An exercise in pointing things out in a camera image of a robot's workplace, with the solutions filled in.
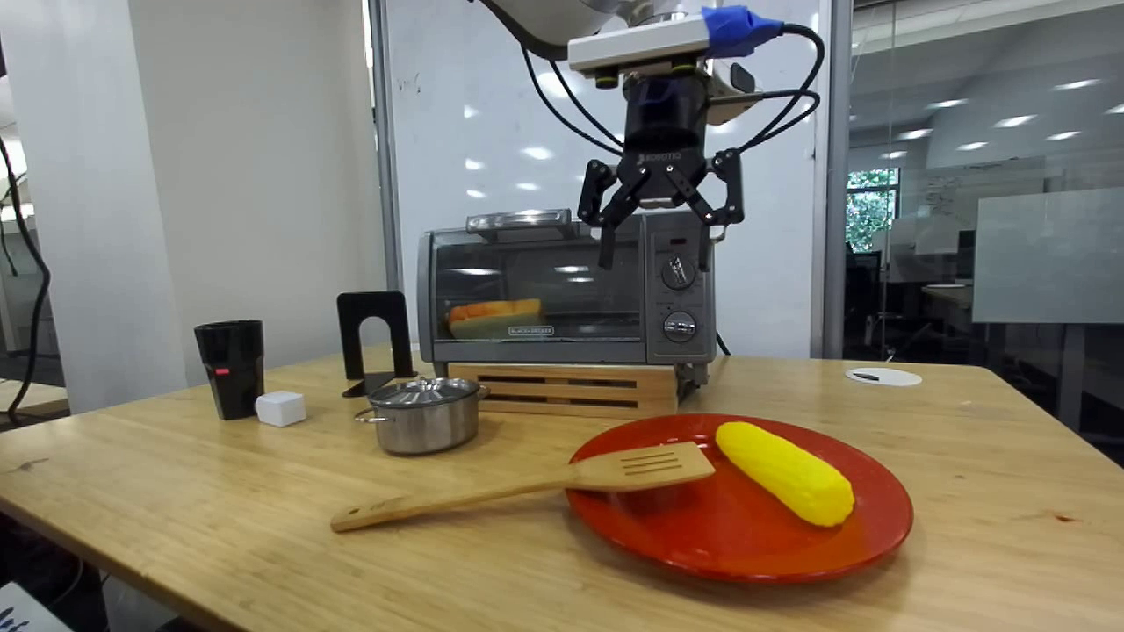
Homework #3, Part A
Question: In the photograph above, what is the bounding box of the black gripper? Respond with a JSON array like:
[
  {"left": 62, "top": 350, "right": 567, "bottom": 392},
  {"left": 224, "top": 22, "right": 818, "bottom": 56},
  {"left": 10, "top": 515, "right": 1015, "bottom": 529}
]
[{"left": 572, "top": 66, "right": 750, "bottom": 280}]

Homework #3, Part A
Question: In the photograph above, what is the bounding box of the yellow maize cob toy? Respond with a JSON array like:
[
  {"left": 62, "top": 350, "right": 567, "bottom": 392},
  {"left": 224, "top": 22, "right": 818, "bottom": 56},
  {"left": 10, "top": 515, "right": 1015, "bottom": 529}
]
[{"left": 713, "top": 419, "right": 862, "bottom": 535}]

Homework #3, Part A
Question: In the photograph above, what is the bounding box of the orange toy food in oven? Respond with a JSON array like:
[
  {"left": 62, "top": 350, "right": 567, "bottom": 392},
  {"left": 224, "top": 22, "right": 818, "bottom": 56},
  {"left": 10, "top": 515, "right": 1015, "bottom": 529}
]
[{"left": 444, "top": 295, "right": 551, "bottom": 341}]

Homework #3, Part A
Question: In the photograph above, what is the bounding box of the red round plate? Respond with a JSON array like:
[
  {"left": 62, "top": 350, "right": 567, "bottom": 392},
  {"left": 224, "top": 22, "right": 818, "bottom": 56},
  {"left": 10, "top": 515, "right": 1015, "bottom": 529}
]
[{"left": 567, "top": 406, "right": 918, "bottom": 591}]

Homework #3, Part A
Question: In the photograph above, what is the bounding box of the silver toaster oven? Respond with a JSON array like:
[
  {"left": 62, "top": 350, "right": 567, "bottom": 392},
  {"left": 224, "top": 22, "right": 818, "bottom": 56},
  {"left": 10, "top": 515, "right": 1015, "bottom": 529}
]
[{"left": 416, "top": 203, "right": 720, "bottom": 368}]

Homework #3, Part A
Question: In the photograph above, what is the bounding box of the whiteboard partition panel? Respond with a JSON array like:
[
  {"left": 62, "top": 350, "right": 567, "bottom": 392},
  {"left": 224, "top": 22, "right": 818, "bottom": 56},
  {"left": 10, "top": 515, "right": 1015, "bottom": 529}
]
[{"left": 370, "top": 0, "right": 837, "bottom": 363}]

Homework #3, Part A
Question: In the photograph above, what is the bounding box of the wooden slatted trivet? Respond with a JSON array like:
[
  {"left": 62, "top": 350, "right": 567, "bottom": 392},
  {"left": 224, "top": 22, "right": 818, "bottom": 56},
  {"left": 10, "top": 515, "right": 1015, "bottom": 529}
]
[{"left": 446, "top": 360, "right": 713, "bottom": 419}]

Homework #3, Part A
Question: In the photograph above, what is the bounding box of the small steel pot with lid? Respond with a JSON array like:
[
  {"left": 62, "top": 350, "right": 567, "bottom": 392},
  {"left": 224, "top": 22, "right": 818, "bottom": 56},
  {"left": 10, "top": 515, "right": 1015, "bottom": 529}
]
[{"left": 356, "top": 374, "right": 484, "bottom": 461}]

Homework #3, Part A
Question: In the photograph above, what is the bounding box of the black metal bookend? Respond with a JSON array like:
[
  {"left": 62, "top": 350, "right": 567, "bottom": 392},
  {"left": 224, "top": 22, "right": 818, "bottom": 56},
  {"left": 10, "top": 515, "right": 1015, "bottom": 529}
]
[{"left": 334, "top": 288, "right": 417, "bottom": 404}]

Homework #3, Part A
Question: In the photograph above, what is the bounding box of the wooden slotted spatula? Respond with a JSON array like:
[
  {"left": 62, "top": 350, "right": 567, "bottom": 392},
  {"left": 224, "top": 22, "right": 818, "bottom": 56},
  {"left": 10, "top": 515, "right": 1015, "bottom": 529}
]
[{"left": 325, "top": 439, "right": 720, "bottom": 536}]

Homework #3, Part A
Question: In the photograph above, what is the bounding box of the small white box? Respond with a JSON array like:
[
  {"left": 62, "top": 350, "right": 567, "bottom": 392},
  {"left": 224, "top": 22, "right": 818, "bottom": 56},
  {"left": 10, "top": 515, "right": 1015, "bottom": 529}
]
[{"left": 251, "top": 388, "right": 314, "bottom": 431}]

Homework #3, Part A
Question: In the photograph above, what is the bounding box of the black plastic cup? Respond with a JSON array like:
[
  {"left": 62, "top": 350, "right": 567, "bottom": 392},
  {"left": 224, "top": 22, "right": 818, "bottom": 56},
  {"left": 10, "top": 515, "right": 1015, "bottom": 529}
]
[{"left": 190, "top": 315, "right": 269, "bottom": 425}]

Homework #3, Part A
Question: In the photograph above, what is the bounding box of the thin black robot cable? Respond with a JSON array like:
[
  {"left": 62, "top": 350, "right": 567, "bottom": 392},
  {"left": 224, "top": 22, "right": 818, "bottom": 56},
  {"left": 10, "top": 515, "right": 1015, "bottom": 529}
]
[{"left": 517, "top": 44, "right": 633, "bottom": 161}]

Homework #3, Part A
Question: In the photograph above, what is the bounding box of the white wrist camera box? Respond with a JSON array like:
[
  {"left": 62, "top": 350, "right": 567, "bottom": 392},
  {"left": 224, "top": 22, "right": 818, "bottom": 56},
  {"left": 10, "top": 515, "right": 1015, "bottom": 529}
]
[{"left": 561, "top": 18, "right": 716, "bottom": 79}]

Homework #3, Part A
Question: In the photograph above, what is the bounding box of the black cable with blue plug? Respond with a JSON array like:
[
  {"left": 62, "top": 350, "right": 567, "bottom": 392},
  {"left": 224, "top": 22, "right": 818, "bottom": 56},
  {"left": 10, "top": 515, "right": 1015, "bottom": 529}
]
[{"left": 699, "top": 4, "right": 829, "bottom": 157}]

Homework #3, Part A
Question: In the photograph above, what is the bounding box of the white round cable grommet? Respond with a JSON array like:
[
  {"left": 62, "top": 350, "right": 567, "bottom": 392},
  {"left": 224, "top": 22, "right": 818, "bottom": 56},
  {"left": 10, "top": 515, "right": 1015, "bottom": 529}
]
[{"left": 843, "top": 363, "right": 926, "bottom": 392}]

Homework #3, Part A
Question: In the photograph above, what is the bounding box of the black hanging cable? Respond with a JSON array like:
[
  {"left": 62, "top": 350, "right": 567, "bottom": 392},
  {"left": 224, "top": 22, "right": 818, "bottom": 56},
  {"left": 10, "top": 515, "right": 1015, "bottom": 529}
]
[{"left": 0, "top": 138, "right": 56, "bottom": 427}]

